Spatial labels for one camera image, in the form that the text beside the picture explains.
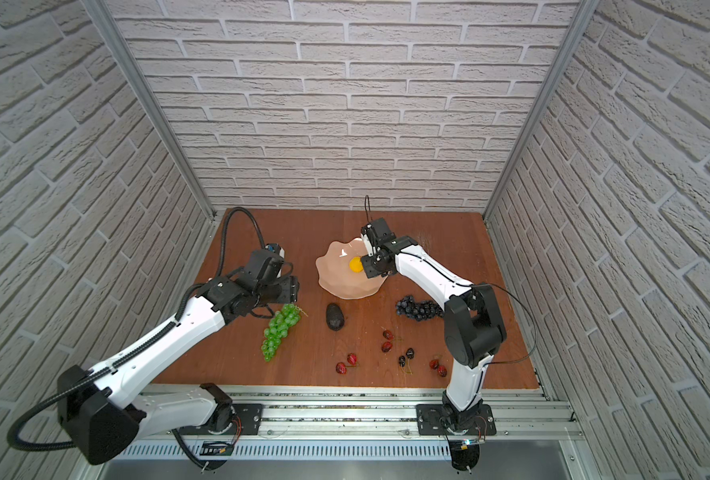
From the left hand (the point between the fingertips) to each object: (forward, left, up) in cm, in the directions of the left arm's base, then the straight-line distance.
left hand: (290, 281), depth 79 cm
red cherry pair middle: (-13, -27, -17) cm, 34 cm away
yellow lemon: (+15, -19, -13) cm, 27 cm away
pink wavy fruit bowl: (+13, -11, -18) cm, 25 cm away
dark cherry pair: (-17, -31, -17) cm, 39 cm away
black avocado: (-5, -12, -14) cm, 19 cm away
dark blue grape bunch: (-4, -37, -12) cm, 39 cm away
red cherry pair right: (-19, -40, -16) cm, 46 cm away
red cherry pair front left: (-18, -13, -17) cm, 28 cm away
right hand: (+10, -24, -6) cm, 27 cm away
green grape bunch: (-4, +2, -13) cm, 14 cm away
